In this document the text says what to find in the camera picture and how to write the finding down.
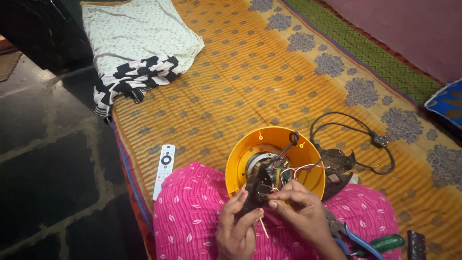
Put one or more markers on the person's right hand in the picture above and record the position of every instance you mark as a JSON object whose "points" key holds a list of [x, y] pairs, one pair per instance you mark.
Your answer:
{"points": [[306, 213]]}

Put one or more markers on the person's left hand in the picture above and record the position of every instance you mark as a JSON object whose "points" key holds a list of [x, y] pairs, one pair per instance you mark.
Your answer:
{"points": [[234, 231]]}

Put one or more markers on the black switch unit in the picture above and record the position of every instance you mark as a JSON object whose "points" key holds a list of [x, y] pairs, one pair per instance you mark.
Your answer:
{"points": [[257, 187]]}

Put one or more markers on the thin pale stick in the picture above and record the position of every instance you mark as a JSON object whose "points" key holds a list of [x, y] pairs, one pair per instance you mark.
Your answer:
{"points": [[264, 228]]}

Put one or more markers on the person's pink patterned clothing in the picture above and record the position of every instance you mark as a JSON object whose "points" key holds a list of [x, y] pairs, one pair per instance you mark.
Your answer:
{"points": [[187, 216]]}

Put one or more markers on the black appliance base cover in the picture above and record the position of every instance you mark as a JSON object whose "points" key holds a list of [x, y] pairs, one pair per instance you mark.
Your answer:
{"points": [[334, 160]]}

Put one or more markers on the silver motor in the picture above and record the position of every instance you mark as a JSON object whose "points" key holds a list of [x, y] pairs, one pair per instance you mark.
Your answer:
{"points": [[258, 159]]}

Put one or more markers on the yellow appliance housing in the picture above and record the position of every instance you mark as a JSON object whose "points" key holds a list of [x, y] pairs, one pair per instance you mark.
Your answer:
{"points": [[249, 144]]}

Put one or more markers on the white remote control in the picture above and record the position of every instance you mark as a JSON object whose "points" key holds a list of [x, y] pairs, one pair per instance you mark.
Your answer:
{"points": [[164, 171]]}

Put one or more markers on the black remote control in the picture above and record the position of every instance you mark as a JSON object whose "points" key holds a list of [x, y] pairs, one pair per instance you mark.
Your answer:
{"points": [[417, 245]]}

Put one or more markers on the orange patterned bedsheet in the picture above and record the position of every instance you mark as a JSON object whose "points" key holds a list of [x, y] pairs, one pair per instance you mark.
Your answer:
{"points": [[252, 72]]}

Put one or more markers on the green zigzag blanket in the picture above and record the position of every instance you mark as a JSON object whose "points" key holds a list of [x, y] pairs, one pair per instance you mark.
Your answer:
{"points": [[379, 54]]}

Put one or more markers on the blue patterned pillow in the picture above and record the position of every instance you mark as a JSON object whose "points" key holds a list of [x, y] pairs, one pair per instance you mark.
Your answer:
{"points": [[447, 103]]}

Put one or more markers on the black and white checked cloth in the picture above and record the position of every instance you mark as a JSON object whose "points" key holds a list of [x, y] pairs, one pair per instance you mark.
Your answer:
{"points": [[144, 74]]}

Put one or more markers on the white floral cloth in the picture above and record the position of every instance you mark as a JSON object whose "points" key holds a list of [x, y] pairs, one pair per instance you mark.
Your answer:
{"points": [[137, 32]]}

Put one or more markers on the black cabinet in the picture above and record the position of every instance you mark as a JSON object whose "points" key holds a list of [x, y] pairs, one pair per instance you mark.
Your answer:
{"points": [[43, 29]]}

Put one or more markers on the brown doormat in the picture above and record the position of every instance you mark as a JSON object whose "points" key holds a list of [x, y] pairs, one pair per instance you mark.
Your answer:
{"points": [[8, 65]]}

